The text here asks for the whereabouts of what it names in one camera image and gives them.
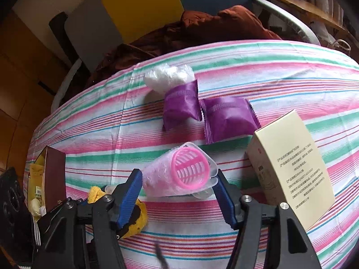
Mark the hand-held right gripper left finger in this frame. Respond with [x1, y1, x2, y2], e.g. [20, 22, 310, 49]
[32, 169, 143, 269]

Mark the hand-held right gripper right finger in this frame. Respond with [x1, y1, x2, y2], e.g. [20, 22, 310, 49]
[215, 169, 322, 269]

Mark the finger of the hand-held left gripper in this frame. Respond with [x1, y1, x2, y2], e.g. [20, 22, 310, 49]
[36, 197, 72, 233]

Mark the gold metal tin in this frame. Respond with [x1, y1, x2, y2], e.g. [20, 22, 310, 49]
[26, 146, 67, 216]

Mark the pink hair rollers clear pack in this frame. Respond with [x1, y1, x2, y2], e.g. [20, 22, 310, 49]
[142, 142, 218, 201]

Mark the yellow plush toy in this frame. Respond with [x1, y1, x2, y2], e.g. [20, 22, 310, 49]
[87, 185, 148, 239]

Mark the yellow green snack packet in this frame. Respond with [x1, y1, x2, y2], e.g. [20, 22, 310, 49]
[29, 185, 45, 216]

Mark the cream printed box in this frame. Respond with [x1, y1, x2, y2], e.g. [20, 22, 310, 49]
[245, 109, 336, 232]

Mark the purple foil packet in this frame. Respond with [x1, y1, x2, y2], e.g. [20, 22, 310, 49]
[200, 97, 262, 145]
[162, 78, 203, 132]

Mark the wooden wardrobe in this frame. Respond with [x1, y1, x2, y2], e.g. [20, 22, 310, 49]
[0, 11, 73, 174]

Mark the crumpled clear plastic bag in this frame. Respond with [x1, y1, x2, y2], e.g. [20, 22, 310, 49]
[144, 64, 195, 96]

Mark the pink green striped bedsheet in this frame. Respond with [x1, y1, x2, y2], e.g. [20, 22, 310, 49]
[24, 41, 359, 269]

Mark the brown blanket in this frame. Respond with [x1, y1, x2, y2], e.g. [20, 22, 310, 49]
[84, 5, 282, 90]

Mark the black rolled mat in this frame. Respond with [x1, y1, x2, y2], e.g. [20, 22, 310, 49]
[49, 12, 82, 66]

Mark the grey yellow blue headboard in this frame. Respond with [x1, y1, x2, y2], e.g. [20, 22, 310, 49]
[64, 0, 251, 73]

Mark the wooden shelf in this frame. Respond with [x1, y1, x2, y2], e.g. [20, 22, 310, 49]
[255, 0, 359, 48]

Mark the white bed rail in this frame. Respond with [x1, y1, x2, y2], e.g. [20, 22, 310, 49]
[50, 59, 82, 114]
[250, 0, 321, 46]

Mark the white cable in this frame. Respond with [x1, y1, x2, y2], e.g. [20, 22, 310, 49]
[331, 39, 352, 51]

